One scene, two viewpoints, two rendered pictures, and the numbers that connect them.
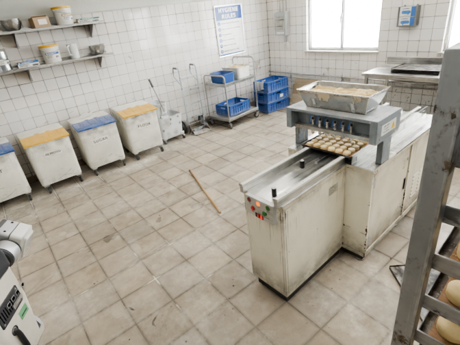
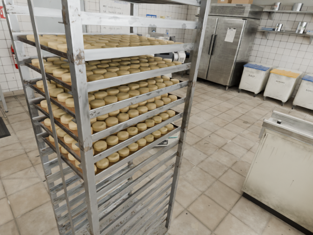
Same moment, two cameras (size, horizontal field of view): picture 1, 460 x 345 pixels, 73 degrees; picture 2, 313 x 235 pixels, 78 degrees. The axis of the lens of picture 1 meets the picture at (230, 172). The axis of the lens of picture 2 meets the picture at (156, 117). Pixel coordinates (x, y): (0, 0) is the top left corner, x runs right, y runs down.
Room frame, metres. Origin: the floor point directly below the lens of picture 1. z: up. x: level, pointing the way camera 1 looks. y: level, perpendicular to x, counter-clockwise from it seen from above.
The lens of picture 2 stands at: (0.29, -1.54, 1.61)
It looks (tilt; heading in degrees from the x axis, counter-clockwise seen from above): 27 degrees down; 79
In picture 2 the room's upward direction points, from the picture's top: 5 degrees clockwise
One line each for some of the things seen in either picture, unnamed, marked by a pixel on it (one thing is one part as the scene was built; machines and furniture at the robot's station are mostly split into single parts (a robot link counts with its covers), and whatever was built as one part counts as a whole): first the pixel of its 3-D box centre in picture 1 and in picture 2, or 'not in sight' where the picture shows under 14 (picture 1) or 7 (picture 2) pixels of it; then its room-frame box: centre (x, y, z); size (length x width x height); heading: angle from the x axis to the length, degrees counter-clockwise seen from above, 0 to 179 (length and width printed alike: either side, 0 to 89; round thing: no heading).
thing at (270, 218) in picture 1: (260, 208); (266, 127); (1.63, -0.16, 0.77); 0.24 x 0.04 x 0.14; 38
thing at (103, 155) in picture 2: not in sight; (144, 131); (0.39, -0.80, 1.14); 0.64 x 0.03 x 0.03; 40
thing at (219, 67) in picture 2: not in sight; (220, 47); (2.99, 3.78, 1.02); 1.40 x 0.90 x 2.05; 125
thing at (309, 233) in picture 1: (298, 222); (295, 174); (1.86, -0.45, 0.45); 0.70 x 0.34 x 0.90; 128
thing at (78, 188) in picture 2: not in sight; (100, 175); (0.14, -0.49, 0.60); 0.64 x 0.03 x 0.03; 40
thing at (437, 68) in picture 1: (421, 66); not in sight; (4.16, -2.70, 0.93); 0.60 x 0.40 x 0.01; 36
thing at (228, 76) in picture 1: (222, 77); not in sight; (5.66, -0.09, 0.87); 0.40 x 0.30 x 0.16; 38
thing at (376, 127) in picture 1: (339, 129); not in sight; (2.17, -0.85, 1.01); 0.72 x 0.33 x 0.34; 38
